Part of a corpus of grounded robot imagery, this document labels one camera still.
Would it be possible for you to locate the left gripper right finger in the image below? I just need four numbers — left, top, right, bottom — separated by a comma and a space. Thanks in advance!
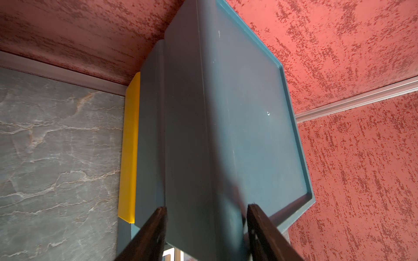
247, 204, 303, 261

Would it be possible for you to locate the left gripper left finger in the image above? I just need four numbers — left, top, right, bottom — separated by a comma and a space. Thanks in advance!
115, 207, 167, 261

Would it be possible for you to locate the pink brooch box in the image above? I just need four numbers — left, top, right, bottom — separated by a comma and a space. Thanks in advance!
162, 248, 184, 261

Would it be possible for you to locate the teal lowest drawer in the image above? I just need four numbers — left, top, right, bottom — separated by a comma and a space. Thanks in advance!
116, 217, 140, 256

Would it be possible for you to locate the teal drawer cabinet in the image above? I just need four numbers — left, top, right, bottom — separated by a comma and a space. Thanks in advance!
135, 1, 315, 261

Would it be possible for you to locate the yellow cabinet base panel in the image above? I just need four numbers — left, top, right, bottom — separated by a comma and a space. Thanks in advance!
118, 72, 140, 224

